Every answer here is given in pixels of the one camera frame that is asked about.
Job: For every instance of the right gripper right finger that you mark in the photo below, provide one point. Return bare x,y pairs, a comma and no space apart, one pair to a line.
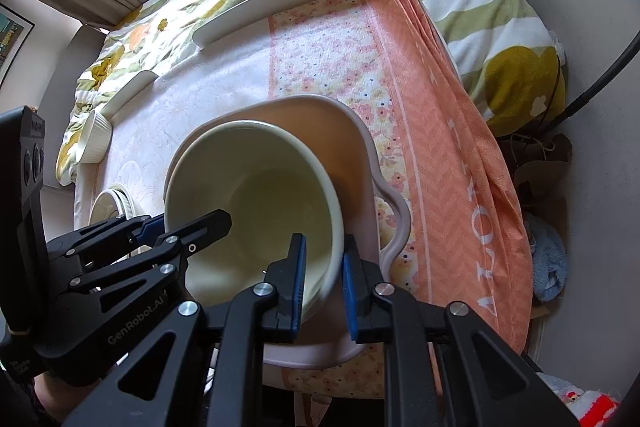
443,366

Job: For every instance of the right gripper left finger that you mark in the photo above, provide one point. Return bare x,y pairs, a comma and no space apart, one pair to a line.
203,366

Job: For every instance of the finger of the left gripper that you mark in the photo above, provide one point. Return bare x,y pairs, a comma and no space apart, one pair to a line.
101,267
125,235

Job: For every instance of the duck cartoon plate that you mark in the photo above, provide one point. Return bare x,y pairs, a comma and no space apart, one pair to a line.
112,203

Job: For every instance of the cream yellow bowl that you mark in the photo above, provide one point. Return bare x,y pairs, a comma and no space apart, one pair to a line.
272,186

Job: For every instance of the pink square handled bowl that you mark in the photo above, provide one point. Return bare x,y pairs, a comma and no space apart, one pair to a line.
372,210

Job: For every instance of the person's left hand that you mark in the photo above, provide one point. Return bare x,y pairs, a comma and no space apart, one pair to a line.
58,398

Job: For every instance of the red white packet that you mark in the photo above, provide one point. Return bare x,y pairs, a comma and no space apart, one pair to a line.
592,408

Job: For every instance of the blue cloth on floor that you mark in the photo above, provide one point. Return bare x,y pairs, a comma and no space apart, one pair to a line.
550,263

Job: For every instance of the white pink tablecloth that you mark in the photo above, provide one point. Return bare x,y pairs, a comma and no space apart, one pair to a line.
384,60

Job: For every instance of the floral green orange duvet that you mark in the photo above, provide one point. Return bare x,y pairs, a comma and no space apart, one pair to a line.
508,61

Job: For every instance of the white tray table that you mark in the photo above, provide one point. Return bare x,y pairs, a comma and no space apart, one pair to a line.
226,68

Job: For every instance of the framed wall picture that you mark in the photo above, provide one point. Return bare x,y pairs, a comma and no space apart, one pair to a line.
14,32

